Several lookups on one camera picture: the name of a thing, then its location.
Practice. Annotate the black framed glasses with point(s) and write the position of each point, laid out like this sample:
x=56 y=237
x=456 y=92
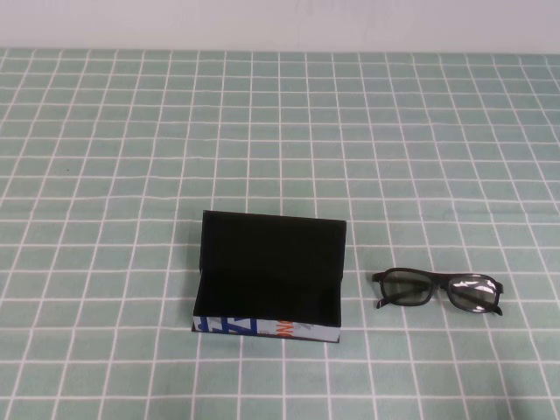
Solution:
x=402 y=289

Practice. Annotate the green white checked tablecloth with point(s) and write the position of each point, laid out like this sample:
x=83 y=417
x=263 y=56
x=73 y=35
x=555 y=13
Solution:
x=131 y=131

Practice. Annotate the black printed glasses case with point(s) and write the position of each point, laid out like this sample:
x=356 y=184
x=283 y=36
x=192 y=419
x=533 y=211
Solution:
x=262 y=262

